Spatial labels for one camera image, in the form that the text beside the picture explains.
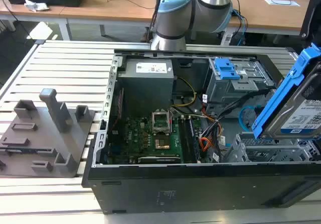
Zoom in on wooden desk with cutout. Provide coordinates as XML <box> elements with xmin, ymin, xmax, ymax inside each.
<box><xmin>220</xmin><ymin>0</ymin><xmax>317</xmax><ymax>44</ymax></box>

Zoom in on blue drive cage latch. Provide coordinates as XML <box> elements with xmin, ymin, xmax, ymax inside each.
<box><xmin>215</xmin><ymin>58</ymin><xmax>241</xmax><ymax>81</ymax></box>

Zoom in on metal drive cage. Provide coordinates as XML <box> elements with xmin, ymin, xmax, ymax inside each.
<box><xmin>203</xmin><ymin>57</ymin><xmax>277</xmax><ymax>104</ymax></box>

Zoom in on yellow power wire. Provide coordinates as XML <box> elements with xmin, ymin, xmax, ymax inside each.
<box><xmin>171</xmin><ymin>76</ymin><xmax>197</xmax><ymax>108</ymax></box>

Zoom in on black wire bundle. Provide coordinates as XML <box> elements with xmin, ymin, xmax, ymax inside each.
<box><xmin>200</xmin><ymin>90</ymin><xmax>273</xmax><ymax>144</ymax></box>

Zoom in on white paper sheet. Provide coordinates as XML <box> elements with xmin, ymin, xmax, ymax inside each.
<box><xmin>263</xmin><ymin>0</ymin><xmax>301</xmax><ymax>8</ymax></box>

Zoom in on long wooden desk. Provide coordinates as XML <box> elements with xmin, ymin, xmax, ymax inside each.
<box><xmin>0</xmin><ymin>0</ymin><xmax>161</xmax><ymax>42</ymax></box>

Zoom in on crumpled white paper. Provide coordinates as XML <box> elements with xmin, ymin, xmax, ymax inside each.
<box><xmin>24</xmin><ymin>0</ymin><xmax>50</xmax><ymax>12</ymax></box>

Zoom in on hard disk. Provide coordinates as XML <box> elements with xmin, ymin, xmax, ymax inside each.
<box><xmin>251</xmin><ymin>42</ymin><xmax>321</xmax><ymax>141</ymax></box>

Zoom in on black RAM slot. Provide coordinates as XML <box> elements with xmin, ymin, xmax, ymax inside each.
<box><xmin>178</xmin><ymin>117</ymin><xmax>193</xmax><ymax>163</ymax></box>
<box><xmin>187</xmin><ymin>117</ymin><xmax>201</xmax><ymax>162</ymax></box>

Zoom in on blue cables under desk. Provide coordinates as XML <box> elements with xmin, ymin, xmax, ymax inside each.
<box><xmin>231</xmin><ymin>8</ymin><xmax>249</xmax><ymax>47</ymax></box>

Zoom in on orange and black disk wire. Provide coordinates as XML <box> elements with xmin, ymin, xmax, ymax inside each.
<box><xmin>199</xmin><ymin>122</ymin><xmax>224</xmax><ymax>157</ymax></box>

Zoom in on metal socket cover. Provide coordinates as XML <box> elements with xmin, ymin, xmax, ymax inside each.
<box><xmin>151</xmin><ymin>109</ymin><xmax>172</xmax><ymax>135</ymax></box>

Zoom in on grey parts rack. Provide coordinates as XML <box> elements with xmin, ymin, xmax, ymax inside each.
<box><xmin>0</xmin><ymin>88</ymin><xmax>96</xmax><ymax>179</ymax></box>

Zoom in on green motherboard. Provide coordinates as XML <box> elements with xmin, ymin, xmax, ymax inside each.
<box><xmin>107</xmin><ymin>107</ymin><xmax>202</xmax><ymax>165</ymax></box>

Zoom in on black open PC case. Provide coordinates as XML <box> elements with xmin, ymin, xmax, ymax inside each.
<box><xmin>81</xmin><ymin>48</ymin><xmax>321</xmax><ymax>215</ymax></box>

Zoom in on grey power supply unit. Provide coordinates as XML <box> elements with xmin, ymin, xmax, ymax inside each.
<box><xmin>117</xmin><ymin>57</ymin><xmax>175</xmax><ymax>110</ymax></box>

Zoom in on CPU socket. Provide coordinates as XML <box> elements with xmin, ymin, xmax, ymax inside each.
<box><xmin>153</xmin><ymin>137</ymin><xmax>172</xmax><ymax>151</ymax></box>

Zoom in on black expansion slot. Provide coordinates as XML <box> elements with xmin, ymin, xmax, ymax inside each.
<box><xmin>129</xmin><ymin>155</ymin><xmax>182</xmax><ymax>165</ymax></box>

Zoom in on blue disk wire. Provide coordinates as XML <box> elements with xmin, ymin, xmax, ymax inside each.
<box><xmin>238</xmin><ymin>105</ymin><xmax>259</xmax><ymax>133</ymax></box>

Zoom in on metal disk bay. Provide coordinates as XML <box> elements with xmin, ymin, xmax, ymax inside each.
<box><xmin>222</xmin><ymin>132</ymin><xmax>321</xmax><ymax>163</ymax></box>

